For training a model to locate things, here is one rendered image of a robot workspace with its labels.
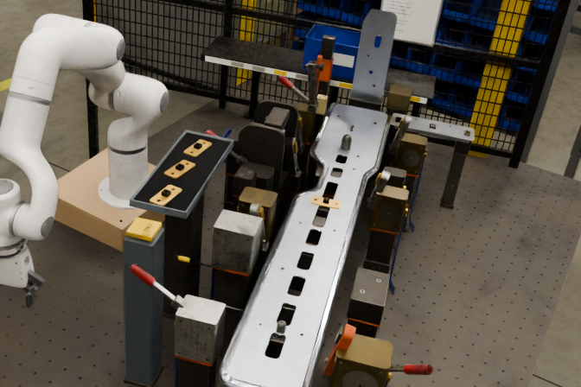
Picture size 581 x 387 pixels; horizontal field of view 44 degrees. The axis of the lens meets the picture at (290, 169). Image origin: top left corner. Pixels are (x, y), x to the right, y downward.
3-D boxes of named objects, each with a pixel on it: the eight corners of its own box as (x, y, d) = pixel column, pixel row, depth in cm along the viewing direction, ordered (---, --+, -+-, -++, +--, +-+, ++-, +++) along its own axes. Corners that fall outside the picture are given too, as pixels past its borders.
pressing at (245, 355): (317, 410, 139) (318, 405, 138) (207, 382, 142) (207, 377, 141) (392, 115, 256) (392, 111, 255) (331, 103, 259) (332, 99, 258)
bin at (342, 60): (379, 85, 267) (385, 53, 260) (300, 69, 272) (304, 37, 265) (385, 69, 281) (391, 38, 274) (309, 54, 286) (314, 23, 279)
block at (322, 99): (313, 189, 262) (326, 99, 243) (303, 187, 262) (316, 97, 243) (315, 184, 265) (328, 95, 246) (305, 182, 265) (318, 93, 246)
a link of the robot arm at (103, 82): (142, 122, 213) (92, 110, 215) (154, 85, 216) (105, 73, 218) (79, 59, 165) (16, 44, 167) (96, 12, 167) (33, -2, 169)
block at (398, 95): (392, 181, 272) (411, 96, 254) (372, 177, 274) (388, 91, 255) (394, 171, 279) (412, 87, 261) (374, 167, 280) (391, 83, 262)
